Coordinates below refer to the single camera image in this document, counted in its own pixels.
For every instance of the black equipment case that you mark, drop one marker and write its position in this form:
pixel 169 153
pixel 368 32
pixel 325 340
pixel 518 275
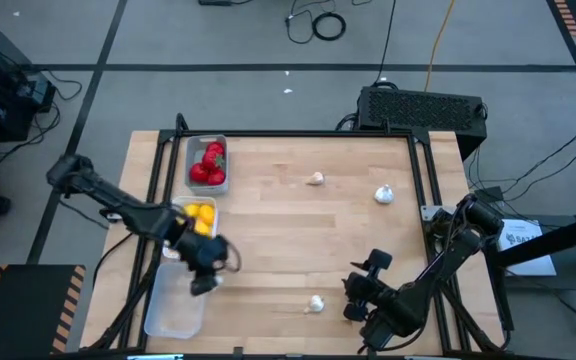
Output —
pixel 3 90

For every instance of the black mesh computer case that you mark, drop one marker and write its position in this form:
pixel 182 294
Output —
pixel 418 110

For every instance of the yellow lemon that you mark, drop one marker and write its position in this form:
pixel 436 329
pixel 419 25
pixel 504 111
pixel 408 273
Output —
pixel 207 214
pixel 191 210
pixel 201 228

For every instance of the grey plastic basket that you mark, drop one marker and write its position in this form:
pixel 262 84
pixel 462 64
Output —
pixel 193 150

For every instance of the white garlic bulb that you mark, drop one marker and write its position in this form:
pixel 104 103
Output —
pixel 315 303
pixel 217 280
pixel 315 178
pixel 384 194

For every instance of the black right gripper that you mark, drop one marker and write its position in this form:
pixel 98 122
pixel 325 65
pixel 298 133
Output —
pixel 365 289

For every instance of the white printed paper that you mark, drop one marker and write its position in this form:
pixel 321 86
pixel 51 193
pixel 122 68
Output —
pixel 533 255

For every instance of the white plastic basket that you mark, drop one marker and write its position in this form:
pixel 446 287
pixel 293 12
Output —
pixel 180 201

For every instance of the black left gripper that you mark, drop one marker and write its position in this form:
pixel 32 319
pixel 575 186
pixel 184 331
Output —
pixel 203 252

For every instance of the clear plastic basket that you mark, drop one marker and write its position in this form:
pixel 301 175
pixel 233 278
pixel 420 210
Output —
pixel 173 310

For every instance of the grey metal mounting plate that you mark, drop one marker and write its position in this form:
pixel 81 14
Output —
pixel 430 212

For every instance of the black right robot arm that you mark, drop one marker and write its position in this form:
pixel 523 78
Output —
pixel 443 265

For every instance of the black power strip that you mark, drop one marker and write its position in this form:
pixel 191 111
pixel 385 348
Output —
pixel 215 2

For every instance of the black aluminium table frame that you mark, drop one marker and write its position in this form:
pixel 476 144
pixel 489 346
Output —
pixel 293 133

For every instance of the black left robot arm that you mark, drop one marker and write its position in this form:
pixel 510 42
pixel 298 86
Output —
pixel 118 202

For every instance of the black metal beam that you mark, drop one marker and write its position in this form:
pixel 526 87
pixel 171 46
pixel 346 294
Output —
pixel 558 240

